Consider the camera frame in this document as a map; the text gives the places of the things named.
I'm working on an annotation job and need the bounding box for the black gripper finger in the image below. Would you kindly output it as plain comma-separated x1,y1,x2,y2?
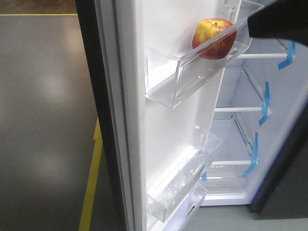
247,0,308,46

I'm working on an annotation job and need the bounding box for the red yellow apple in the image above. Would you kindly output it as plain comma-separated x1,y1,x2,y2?
192,18,237,60

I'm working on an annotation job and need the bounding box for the fridge door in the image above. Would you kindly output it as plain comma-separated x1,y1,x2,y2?
75,0,264,231

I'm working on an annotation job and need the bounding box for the white open fridge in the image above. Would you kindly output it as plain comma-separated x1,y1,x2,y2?
202,39,308,207

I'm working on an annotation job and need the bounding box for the blue tape strip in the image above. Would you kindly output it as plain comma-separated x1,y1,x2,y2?
258,81,270,126
201,172,207,181
242,132,258,178
278,40,296,70

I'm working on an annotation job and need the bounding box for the clear upper door bin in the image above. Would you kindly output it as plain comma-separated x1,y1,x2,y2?
143,0,263,108

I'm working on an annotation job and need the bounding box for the clear door bin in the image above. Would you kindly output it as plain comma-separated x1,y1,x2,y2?
143,0,263,108
163,183,207,231
146,126,222,222

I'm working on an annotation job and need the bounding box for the clear crisper drawer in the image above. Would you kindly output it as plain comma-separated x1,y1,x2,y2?
199,164,250,194

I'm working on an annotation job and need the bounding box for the clear middle door bin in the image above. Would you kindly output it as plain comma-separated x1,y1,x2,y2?
146,126,222,222

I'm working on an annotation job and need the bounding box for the clear lower door bin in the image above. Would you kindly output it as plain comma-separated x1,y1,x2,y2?
163,183,207,231

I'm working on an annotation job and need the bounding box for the yellow floor tape line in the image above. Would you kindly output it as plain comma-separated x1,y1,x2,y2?
78,118,103,231

